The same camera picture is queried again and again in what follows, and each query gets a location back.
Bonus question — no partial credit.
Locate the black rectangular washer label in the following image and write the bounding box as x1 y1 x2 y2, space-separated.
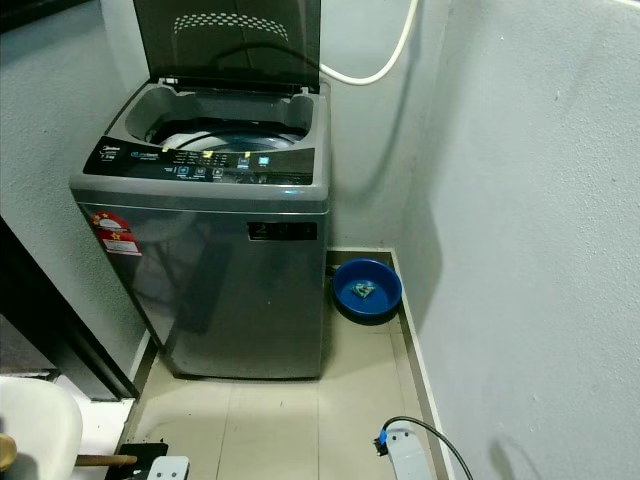
247 221 319 243

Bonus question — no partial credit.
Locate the black washer control panel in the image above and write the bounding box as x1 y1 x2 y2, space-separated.
82 136 317 188

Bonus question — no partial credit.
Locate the red energy label sticker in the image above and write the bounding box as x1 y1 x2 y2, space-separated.
89 210 142 259

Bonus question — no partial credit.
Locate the dark tinted washer lid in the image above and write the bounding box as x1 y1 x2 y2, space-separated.
132 0 323 96

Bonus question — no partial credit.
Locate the blue plastic basin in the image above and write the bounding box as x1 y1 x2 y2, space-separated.
330 258 403 324

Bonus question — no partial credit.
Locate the wooden chair leg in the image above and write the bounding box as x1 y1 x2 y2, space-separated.
74 454 138 469

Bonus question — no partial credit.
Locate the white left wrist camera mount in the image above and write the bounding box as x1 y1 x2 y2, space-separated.
147 456 190 480

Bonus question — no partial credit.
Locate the dark overhead shelf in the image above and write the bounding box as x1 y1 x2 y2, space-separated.
0 0 90 32

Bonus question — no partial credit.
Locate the black door frame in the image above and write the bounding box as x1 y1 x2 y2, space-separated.
0 218 142 404

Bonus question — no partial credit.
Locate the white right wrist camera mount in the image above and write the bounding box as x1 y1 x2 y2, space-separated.
377 427 437 480

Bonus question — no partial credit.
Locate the white water hose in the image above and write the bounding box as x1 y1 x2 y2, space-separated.
318 0 420 87

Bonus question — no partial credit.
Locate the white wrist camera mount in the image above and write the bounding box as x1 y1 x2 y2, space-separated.
147 456 190 480
377 427 437 480

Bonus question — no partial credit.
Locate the grey top-load washing machine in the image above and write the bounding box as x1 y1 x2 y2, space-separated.
69 79 332 382

